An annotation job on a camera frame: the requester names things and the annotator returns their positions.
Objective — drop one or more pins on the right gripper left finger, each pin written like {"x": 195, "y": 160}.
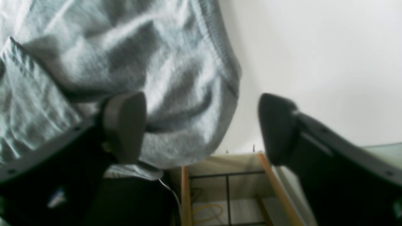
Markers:
{"x": 59, "y": 183}

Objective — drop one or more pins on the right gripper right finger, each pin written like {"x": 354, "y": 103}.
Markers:
{"x": 343, "y": 184}

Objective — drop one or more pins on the plain dark grey T-shirt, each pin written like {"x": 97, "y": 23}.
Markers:
{"x": 61, "y": 59}

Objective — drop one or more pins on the wooden chair frame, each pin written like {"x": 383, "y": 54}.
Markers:
{"x": 234, "y": 190}

